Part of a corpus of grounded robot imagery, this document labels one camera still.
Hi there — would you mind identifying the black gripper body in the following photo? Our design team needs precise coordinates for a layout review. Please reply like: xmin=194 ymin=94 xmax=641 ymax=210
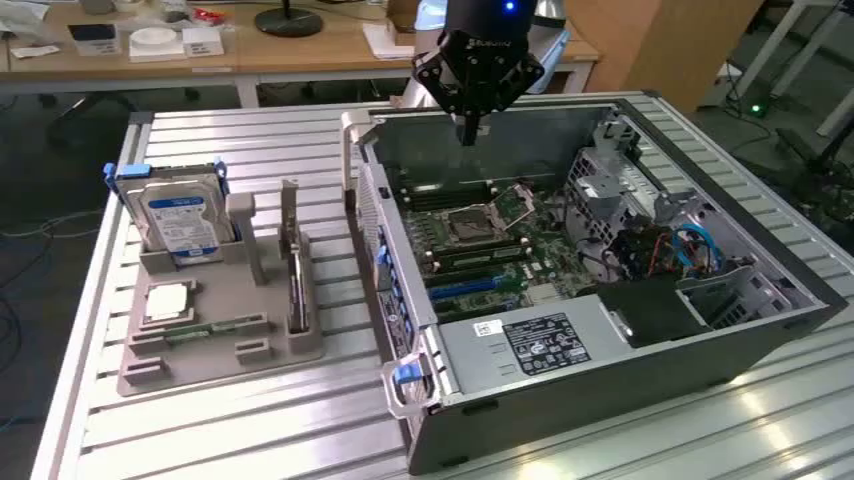
xmin=437 ymin=0 xmax=536 ymax=117

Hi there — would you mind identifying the graphics card with metal bracket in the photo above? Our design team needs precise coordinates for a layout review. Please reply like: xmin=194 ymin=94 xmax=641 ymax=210
xmin=278 ymin=178 xmax=315 ymax=336

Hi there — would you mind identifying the stack of white papers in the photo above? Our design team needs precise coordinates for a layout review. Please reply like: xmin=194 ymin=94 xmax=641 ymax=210
xmin=362 ymin=22 xmax=419 ymax=61

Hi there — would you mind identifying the brown cardboard box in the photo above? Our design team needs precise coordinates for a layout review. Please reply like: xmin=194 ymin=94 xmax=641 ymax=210
xmin=386 ymin=0 xmax=429 ymax=34

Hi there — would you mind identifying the wooden desk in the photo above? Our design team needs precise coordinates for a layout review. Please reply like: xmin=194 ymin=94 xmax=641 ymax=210
xmin=0 ymin=0 xmax=602 ymax=109

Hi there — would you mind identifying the wooden cabinet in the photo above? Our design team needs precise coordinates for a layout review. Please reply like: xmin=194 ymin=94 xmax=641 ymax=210
xmin=570 ymin=0 xmax=766 ymax=114

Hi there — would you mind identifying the black round lamp base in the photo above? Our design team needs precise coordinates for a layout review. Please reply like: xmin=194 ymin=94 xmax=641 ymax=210
xmin=255 ymin=0 xmax=326 ymax=37

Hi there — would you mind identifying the metal socket cover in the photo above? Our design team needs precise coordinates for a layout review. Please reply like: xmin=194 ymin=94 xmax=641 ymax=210
xmin=490 ymin=182 xmax=540 ymax=231

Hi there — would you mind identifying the metal disk bay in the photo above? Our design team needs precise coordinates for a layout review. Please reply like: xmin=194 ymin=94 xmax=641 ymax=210
xmin=566 ymin=144 xmax=669 ymax=241

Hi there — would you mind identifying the CPU socket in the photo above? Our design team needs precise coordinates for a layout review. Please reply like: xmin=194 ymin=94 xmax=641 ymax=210
xmin=443 ymin=204 xmax=509 ymax=246

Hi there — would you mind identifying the small white box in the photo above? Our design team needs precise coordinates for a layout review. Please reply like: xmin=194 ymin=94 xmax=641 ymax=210
xmin=181 ymin=27 xmax=226 ymax=59

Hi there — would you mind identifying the installed RAM stick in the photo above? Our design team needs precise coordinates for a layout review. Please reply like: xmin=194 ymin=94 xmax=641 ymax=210
xmin=433 ymin=244 xmax=526 ymax=274

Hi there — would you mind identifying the green motherboard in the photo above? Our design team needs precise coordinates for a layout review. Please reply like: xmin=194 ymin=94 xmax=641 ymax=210
xmin=386 ymin=167 xmax=606 ymax=324

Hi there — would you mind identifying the white round holder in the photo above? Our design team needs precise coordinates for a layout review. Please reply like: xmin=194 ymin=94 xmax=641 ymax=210
xmin=127 ymin=27 xmax=187 ymax=64

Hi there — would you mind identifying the blue expansion slot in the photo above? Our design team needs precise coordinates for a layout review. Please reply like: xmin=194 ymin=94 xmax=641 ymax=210
xmin=426 ymin=279 xmax=500 ymax=301

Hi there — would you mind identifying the hard disk with blue label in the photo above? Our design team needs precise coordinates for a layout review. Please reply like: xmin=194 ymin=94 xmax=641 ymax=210
xmin=137 ymin=179 xmax=226 ymax=266

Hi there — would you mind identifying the blue disk caddy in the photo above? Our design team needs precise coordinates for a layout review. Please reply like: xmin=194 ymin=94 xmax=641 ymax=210
xmin=103 ymin=157 xmax=235 ymax=251

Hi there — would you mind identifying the black plastic shroud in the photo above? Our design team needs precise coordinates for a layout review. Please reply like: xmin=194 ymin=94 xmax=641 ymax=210
xmin=597 ymin=277 xmax=714 ymax=350

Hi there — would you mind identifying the white box with dark top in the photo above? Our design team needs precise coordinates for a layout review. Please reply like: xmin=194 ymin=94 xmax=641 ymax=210
xmin=66 ymin=23 xmax=126 ymax=57

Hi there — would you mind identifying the grey parts rack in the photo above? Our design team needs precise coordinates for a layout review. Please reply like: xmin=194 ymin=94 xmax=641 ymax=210
xmin=117 ymin=192 xmax=329 ymax=399

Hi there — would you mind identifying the grey power supply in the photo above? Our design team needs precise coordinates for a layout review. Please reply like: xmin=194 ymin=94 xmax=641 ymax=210
xmin=437 ymin=294 xmax=633 ymax=396

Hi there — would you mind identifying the silver CPU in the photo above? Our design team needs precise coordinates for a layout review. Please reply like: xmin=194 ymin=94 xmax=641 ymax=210
xmin=145 ymin=284 xmax=193 ymax=324

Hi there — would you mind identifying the green RAM stick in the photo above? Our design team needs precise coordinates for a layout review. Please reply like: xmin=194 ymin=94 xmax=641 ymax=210
xmin=165 ymin=319 xmax=239 ymax=346

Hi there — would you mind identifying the open black PC case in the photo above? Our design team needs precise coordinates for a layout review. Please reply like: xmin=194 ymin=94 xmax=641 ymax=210
xmin=339 ymin=94 xmax=850 ymax=476

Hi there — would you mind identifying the white desk frame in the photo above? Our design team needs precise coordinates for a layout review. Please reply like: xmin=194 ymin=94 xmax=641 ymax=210
xmin=730 ymin=0 xmax=854 ymax=136

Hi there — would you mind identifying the blue wire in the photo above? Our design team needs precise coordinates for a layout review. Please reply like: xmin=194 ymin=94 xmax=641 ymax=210
xmin=672 ymin=224 xmax=726 ymax=274

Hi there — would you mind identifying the blue floor cable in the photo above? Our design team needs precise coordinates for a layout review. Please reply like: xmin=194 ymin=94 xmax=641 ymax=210
xmin=0 ymin=294 xmax=42 ymax=431

